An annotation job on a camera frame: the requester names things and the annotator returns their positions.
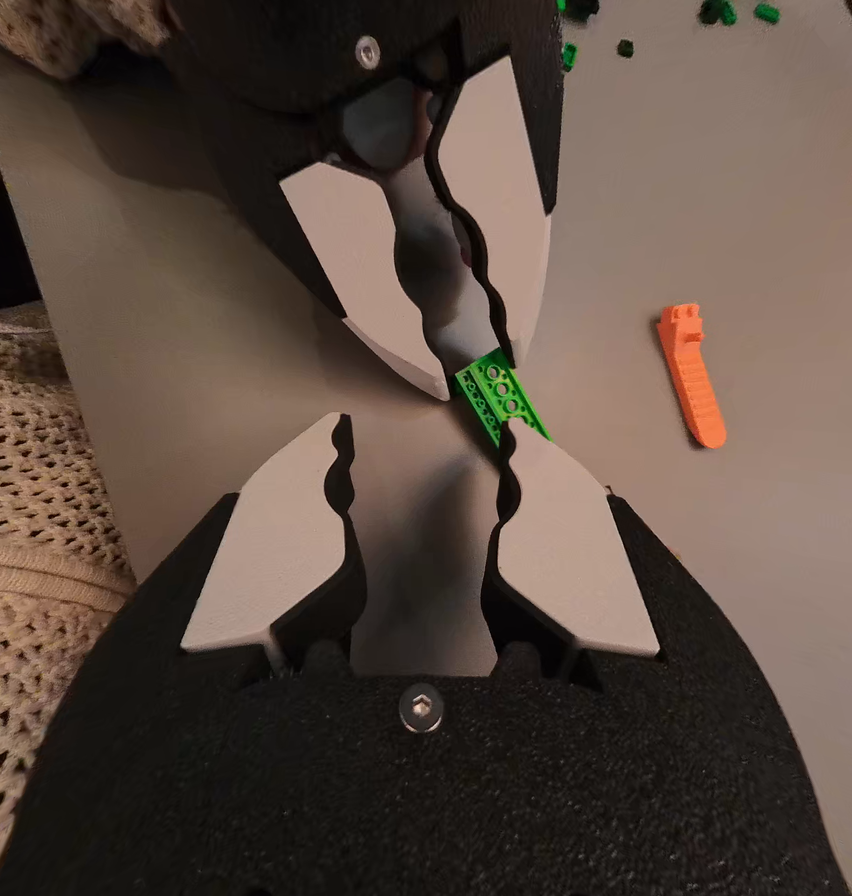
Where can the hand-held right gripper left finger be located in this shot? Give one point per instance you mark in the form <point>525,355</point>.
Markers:
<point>272,560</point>

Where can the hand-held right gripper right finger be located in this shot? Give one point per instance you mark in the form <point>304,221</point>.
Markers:
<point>573,560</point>

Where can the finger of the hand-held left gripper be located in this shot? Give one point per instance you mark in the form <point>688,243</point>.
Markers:
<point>503,210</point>
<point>349,245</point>

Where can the long green lego plate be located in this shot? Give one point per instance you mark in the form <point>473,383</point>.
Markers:
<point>510,392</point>

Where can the person's left forearm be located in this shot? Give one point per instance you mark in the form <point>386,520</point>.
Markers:
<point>61,35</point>

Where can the orange lego brick separator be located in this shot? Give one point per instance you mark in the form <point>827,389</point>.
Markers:
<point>695,378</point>

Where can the pile of lego pieces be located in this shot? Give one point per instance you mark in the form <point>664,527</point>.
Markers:
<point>716,12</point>

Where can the cream knitted sweater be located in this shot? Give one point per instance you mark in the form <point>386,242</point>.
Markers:
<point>33,560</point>

